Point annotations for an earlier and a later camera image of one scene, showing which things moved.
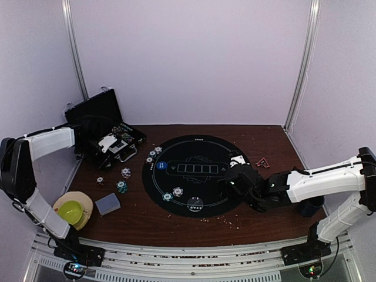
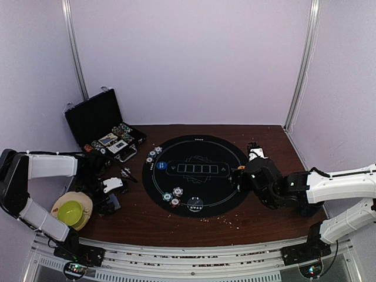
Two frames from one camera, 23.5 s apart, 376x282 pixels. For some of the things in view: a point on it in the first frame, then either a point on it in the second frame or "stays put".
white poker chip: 177,191 stays put
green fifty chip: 167,196 stays put
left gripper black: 101,163 to 101,209
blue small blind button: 161,165 stays put
